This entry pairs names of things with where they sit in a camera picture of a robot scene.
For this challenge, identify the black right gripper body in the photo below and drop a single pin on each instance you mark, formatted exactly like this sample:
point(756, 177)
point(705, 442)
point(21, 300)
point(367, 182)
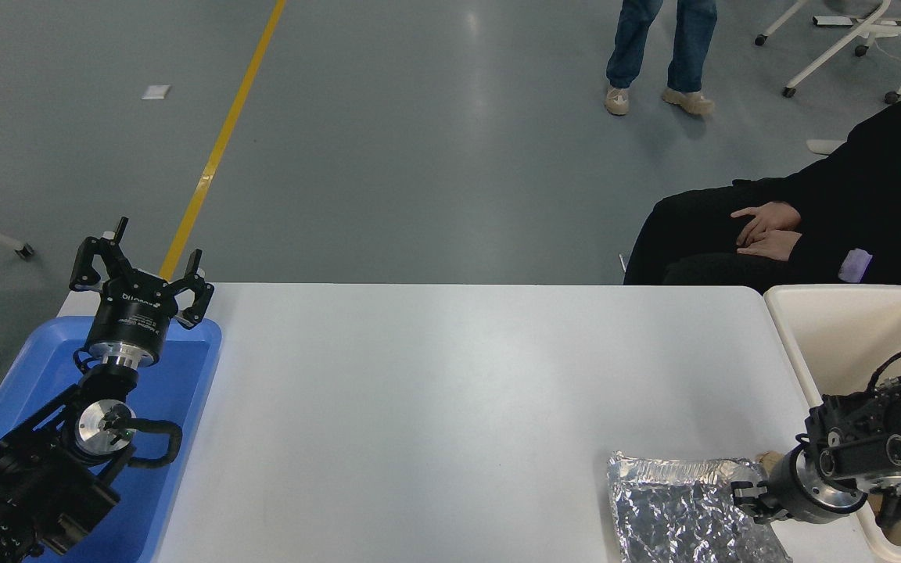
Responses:
point(788, 489)

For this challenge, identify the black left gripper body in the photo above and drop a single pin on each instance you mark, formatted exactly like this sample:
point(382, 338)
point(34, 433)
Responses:
point(131, 313)

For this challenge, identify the silver foil plate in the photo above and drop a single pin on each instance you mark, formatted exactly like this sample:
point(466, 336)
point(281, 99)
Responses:
point(669, 508)

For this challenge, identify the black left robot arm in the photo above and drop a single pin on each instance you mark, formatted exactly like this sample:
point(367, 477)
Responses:
point(36, 485)

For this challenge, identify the person's left hand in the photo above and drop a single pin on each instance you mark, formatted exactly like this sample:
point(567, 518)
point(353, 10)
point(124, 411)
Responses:
point(775, 246)

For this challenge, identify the person's right hand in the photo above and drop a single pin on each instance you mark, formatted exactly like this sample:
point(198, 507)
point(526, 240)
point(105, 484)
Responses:
point(771, 217)

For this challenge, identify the crumpled tan paper ball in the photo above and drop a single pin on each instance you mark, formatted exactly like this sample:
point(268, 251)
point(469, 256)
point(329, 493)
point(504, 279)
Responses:
point(769, 460)

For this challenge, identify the blue plastic tray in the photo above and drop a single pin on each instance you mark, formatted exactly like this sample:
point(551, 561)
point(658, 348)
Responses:
point(184, 391)

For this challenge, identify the large pale bin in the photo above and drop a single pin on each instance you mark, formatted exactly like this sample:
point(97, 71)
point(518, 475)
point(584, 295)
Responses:
point(810, 344)

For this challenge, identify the white paper scrap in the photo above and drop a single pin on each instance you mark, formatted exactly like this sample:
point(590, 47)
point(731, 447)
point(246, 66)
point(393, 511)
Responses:
point(156, 92)

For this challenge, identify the seated person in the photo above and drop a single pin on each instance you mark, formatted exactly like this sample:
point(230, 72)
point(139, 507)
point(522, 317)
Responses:
point(873, 180)

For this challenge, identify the white flat floor piece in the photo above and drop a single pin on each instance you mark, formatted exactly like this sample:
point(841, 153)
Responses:
point(824, 146)

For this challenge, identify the walking person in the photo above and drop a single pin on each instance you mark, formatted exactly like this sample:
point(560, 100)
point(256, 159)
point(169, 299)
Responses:
point(689, 47)

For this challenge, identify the white wheeled chair base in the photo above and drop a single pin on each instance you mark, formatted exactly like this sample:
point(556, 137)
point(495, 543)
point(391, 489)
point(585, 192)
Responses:
point(865, 30)

